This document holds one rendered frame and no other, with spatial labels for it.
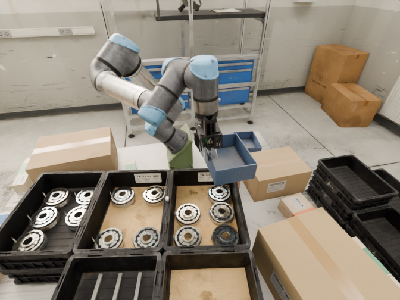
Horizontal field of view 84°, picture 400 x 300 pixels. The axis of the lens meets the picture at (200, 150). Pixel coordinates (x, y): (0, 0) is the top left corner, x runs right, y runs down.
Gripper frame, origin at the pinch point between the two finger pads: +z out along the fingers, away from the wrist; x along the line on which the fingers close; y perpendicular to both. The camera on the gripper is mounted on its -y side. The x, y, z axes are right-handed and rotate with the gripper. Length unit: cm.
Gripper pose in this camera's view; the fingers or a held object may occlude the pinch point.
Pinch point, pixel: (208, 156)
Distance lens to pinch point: 81.9
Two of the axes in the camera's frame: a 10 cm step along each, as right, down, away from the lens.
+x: 9.8, -1.7, 1.1
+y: 1.9, 6.0, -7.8
